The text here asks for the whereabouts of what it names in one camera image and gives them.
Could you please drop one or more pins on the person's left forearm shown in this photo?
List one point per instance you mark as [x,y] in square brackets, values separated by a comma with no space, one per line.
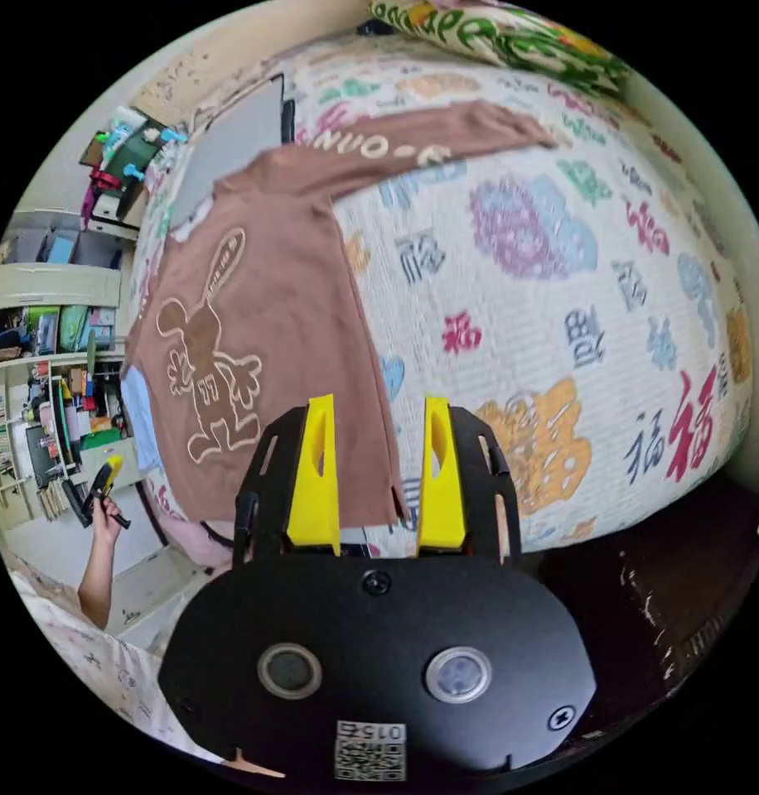
[97,584]

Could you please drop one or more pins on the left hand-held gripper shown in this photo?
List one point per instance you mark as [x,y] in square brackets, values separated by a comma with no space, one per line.
[92,500]

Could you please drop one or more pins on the grey flat board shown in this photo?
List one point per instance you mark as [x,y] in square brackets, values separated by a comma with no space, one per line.
[230,149]

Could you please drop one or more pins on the person's left hand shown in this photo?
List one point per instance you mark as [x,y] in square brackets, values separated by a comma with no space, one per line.
[108,522]

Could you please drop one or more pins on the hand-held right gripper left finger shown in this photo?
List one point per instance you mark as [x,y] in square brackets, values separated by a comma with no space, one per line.
[314,484]

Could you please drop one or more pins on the light blue garment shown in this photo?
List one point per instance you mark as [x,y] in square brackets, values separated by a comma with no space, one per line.
[140,422]

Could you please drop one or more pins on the white shelf with clutter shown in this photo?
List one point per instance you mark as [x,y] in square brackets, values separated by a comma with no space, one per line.
[38,385]

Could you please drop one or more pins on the green and orange printed pillow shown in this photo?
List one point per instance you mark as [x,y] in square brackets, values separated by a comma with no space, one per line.
[510,34]

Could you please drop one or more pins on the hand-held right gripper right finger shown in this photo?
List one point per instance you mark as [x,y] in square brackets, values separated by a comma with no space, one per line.
[443,497]

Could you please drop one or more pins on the bed with printed sheet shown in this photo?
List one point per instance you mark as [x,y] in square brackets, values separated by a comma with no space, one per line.
[541,298]

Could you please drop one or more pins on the pink garment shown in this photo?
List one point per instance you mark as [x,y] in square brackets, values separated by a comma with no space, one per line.
[193,534]

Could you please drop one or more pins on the person's body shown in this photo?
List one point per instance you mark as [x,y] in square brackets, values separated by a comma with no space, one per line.
[106,671]

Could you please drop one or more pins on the brown t-shirt with rabbit print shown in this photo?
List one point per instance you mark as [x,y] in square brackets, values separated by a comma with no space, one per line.
[280,298]

